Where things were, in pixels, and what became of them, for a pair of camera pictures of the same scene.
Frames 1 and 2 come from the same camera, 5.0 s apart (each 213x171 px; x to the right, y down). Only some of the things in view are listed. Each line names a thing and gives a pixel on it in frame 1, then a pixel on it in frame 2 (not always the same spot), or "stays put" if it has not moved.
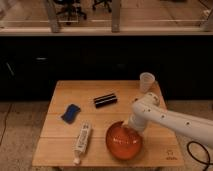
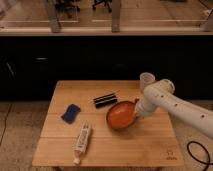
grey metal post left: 52,13 stays put
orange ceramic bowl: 123,142 -> 122,114
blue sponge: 70,113 stays put
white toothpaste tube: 82,141 stays put
